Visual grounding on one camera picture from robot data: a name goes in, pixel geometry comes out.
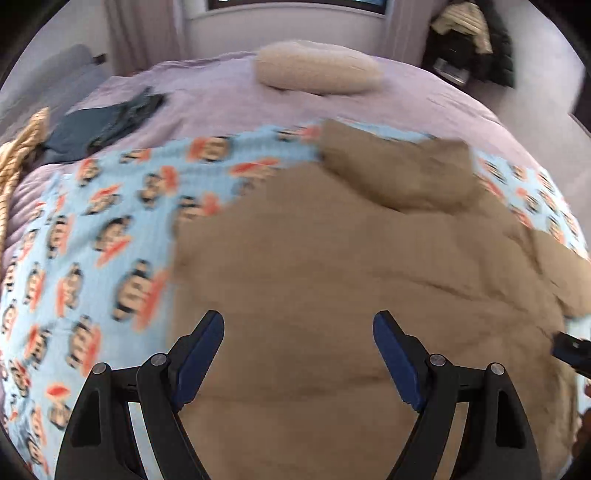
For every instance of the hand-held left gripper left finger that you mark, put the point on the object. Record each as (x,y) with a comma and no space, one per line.
(203,351)

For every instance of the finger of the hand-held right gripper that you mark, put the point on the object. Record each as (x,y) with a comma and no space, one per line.
(572,350)

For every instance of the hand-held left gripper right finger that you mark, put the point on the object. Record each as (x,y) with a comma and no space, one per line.
(397,361)

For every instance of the tan padded jacket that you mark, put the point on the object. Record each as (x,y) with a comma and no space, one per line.
(323,258)

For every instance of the blue monkey printed blanket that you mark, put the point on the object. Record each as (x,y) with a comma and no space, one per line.
(115,221)

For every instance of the dark blue folded garment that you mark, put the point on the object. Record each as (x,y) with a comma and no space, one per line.
(101,124)

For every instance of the purple bed cover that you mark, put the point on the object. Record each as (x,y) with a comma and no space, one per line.
(221,92)

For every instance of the cream fluffy pillow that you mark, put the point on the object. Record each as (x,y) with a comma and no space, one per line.
(318,69)

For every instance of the black hanging jacket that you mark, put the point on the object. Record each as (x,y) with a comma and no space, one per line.
(498,50)

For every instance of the grey quilted headboard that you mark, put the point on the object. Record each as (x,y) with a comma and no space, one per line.
(51,78)

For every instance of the light curtain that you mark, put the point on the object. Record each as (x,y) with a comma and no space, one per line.
(147,32)
(401,27)

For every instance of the beige striped cloth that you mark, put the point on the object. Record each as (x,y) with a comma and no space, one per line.
(461,25)

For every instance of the window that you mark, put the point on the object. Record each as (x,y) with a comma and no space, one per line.
(295,5)

